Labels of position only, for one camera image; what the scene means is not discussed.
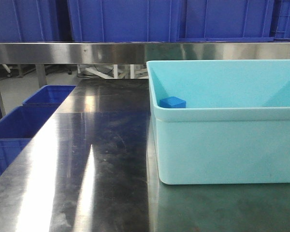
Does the small blue cube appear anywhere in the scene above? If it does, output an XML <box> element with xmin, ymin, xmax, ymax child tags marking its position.
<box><xmin>159</xmin><ymin>96</ymin><xmax>187</xmax><ymax>109</ymax></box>

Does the middle blue crate on shelf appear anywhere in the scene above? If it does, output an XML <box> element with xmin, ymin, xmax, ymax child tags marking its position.
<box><xmin>67</xmin><ymin>0</ymin><xmax>182</xmax><ymax>43</ymax></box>

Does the blue crate on shelf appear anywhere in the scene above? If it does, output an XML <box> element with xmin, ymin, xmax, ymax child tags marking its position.
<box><xmin>67</xmin><ymin>0</ymin><xmax>182</xmax><ymax>43</ymax></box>
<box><xmin>0</xmin><ymin>0</ymin><xmax>60</xmax><ymax>43</ymax></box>
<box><xmin>178</xmin><ymin>0</ymin><xmax>274</xmax><ymax>43</ymax></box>

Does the right blue crate on shelf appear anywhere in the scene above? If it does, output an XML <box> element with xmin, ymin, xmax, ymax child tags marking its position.
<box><xmin>178</xmin><ymin>0</ymin><xmax>274</xmax><ymax>43</ymax></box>

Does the left blue crate on shelf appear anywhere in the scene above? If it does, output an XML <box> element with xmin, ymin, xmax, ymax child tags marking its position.
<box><xmin>0</xmin><ymin>0</ymin><xmax>60</xmax><ymax>43</ymax></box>

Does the light blue plastic tub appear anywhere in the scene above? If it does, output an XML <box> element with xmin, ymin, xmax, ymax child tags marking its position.
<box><xmin>147</xmin><ymin>60</ymin><xmax>290</xmax><ymax>185</ymax></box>

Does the far blue floor crate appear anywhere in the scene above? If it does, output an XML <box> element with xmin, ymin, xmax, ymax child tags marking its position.
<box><xmin>22</xmin><ymin>85</ymin><xmax>76</xmax><ymax>106</ymax></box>

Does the blue floor crate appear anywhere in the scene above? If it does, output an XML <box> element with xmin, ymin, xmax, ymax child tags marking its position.
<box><xmin>0</xmin><ymin>106</ymin><xmax>57</xmax><ymax>176</ymax></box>
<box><xmin>22</xmin><ymin>85</ymin><xmax>76</xmax><ymax>106</ymax></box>

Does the near blue floor crate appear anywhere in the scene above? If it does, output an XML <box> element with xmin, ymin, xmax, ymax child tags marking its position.
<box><xmin>0</xmin><ymin>106</ymin><xmax>57</xmax><ymax>176</ymax></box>

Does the far right blue crate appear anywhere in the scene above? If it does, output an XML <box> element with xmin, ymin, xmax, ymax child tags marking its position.
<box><xmin>271</xmin><ymin>0</ymin><xmax>290</xmax><ymax>40</ymax></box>

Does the stainless steel table shelf frame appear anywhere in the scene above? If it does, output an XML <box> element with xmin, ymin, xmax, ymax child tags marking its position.
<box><xmin>0</xmin><ymin>41</ymin><xmax>290</xmax><ymax>121</ymax></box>

